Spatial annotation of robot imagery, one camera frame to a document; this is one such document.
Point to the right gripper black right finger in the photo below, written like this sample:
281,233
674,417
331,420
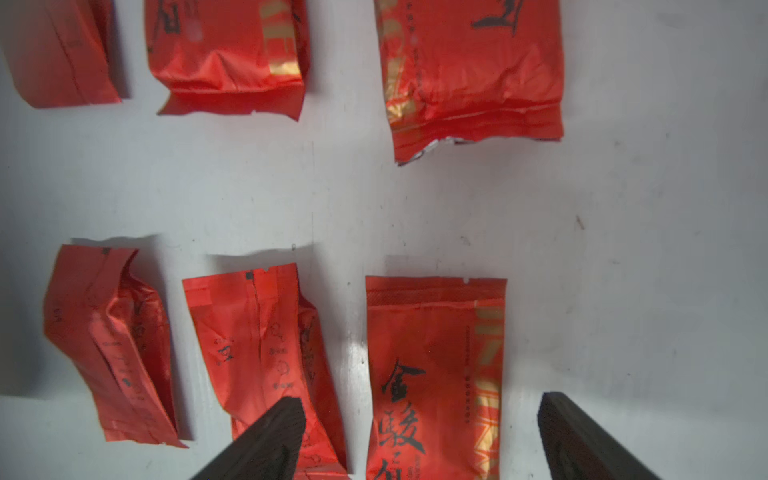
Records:
576,447

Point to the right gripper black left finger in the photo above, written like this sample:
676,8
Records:
268,449

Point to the red tea bag pile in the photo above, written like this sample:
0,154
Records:
261,340

